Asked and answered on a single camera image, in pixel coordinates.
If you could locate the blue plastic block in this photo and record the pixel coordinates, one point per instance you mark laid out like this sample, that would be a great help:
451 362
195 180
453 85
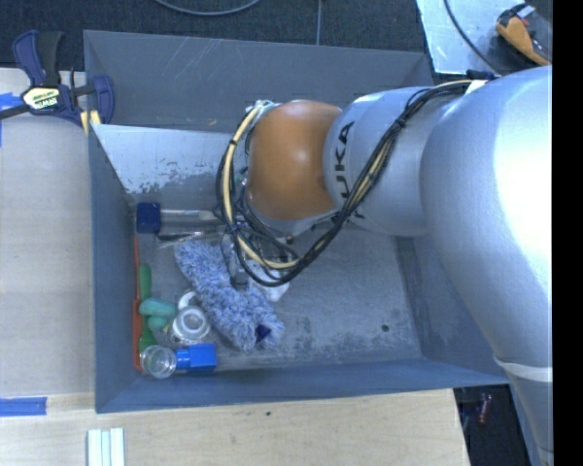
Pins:
200 357

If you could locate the blue and white fluffy cloth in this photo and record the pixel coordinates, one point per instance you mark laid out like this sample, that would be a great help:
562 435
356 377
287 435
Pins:
223 299

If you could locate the mint green toy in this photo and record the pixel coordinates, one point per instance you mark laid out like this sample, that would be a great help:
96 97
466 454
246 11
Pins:
158 307

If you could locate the green long toy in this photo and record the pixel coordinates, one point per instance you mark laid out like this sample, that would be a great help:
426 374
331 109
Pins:
145 279

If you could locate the clear bottle with dark blue cap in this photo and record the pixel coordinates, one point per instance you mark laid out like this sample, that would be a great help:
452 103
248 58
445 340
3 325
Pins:
148 217

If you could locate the orange long stick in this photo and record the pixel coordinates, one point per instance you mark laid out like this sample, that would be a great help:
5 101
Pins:
136 279

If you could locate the pale wood flat board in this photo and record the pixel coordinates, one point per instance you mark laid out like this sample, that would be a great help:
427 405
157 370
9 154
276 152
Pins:
44 260

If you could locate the grey metal bin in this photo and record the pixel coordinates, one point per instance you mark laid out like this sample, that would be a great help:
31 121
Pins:
350 309

